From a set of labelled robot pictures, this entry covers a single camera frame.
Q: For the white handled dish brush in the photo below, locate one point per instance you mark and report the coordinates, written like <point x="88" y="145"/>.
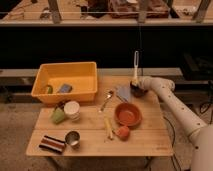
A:
<point x="136" y="63"/>

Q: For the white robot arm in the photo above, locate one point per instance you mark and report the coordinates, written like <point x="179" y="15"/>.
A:
<point x="199" y="133"/>

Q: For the dark purple bowl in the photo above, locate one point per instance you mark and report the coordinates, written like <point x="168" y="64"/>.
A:
<point x="136" y="91"/>

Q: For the orange bowl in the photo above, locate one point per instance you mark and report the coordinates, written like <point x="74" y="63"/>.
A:
<point x="127" y="114"/>

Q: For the metal spoon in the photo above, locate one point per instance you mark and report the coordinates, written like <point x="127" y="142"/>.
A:
<point x="108" y="97"/>

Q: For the blue cloth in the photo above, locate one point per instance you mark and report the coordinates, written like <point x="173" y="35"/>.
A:
<point x="123" y="93"/>

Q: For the yellow stick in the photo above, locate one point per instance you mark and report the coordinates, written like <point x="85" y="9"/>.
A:
<point x="108" y="128"/>

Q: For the wooden folding table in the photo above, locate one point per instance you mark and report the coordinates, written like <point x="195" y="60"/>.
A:
<point x="149" y="138"/>

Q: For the blue sponge in tub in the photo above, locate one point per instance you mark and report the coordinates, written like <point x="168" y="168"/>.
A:
<point x="65" y="88"/>

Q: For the white paper cup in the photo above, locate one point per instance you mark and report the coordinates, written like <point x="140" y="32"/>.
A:
<point x="72" y="109"/>

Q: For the orange fruit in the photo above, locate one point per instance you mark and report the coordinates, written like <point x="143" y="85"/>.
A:
<point x="123" y="132"/>

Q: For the yellow plastic tub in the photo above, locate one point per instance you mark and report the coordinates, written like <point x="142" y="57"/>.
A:
<point x="82" y="76"/>

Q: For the green cup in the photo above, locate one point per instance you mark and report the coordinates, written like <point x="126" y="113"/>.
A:
<point x="58" y="116"/>

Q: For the green item in tub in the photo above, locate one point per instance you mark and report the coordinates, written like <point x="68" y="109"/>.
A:
<point x="48" y="89"/>

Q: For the metal cup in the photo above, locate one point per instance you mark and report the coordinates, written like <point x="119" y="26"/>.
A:
<point x="72" y="138"/>

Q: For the background wooden shelf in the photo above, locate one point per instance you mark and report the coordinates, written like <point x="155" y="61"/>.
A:
<point x="106" y="12"/>

